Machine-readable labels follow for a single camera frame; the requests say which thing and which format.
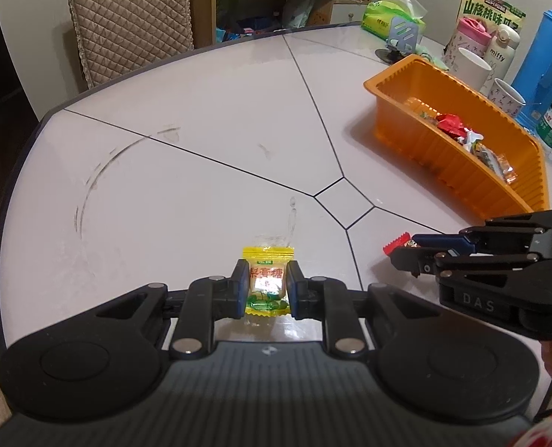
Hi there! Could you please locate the small red candy packet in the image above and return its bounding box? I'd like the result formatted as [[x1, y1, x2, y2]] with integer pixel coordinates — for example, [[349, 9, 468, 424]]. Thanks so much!
[[383, 232, 418, 255]]

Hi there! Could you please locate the yellow green candy packet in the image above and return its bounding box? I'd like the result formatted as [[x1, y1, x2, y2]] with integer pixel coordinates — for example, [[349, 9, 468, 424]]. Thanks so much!
[[242, 236, 294, 318]]

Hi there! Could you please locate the red gold green snack packet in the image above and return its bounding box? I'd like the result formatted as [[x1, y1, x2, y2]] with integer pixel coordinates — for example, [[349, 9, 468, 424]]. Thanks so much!
[[496, 155, 517, 185]]

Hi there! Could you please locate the silver green snack bag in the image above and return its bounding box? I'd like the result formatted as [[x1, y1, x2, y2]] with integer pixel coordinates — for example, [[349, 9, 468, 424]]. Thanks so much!
[[461, 128, 502, 175]]

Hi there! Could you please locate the red square snack packet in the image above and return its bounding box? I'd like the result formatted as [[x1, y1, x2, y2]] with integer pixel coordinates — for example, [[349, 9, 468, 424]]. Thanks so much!
[[435, 114, 467, 140]]

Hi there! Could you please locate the clear amber candy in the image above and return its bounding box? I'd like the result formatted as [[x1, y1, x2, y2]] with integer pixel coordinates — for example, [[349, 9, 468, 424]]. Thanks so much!
[[404, 97, 439, 119]]

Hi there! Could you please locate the orange plastic tray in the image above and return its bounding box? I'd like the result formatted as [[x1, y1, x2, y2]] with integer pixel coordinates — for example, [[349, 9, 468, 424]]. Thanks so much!
[[364, 56, 550, 219]]

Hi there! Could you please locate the patterned white cup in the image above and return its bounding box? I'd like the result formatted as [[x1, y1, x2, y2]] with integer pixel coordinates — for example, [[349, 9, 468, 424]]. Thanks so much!
[[487, 78, 526, 118]]

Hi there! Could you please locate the blue thermos jug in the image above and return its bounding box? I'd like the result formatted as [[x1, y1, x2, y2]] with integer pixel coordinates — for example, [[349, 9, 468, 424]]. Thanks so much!
[[511, 9, 552, 130]]

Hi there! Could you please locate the white mug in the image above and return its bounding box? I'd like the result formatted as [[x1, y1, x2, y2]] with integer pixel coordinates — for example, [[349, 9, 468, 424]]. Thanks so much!
[[448, 47, 491, 92]]

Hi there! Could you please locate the white miffy flask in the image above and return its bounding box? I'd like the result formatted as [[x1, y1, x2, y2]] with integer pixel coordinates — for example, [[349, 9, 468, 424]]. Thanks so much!
[[480, 24, 520, 96]]

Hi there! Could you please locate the pink lid cup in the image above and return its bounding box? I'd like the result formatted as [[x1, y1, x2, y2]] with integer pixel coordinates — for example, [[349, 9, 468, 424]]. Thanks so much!
[[442, 17, 491, 67]]

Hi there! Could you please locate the green cloth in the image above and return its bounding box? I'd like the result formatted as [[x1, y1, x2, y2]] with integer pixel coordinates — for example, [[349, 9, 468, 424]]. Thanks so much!
[[416, 47, 449, 72]]

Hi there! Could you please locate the grey phone stand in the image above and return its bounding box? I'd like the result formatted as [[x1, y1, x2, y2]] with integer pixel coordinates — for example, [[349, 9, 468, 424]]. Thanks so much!
[[375, 16, 419, 65]]

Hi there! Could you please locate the sunflower seed bag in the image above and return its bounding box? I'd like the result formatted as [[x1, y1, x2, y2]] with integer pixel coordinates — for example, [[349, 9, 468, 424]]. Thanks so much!
[[457, 0, 526, 34]]

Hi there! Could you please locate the green tissue pack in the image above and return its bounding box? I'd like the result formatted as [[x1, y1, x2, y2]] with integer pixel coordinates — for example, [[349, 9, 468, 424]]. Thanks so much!
[[361, 0, 428, 39]]

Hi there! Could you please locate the beige quilted chair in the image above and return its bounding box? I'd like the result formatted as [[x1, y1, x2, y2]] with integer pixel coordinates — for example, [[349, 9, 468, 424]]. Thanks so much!
[[67, 0, 194, 89]]

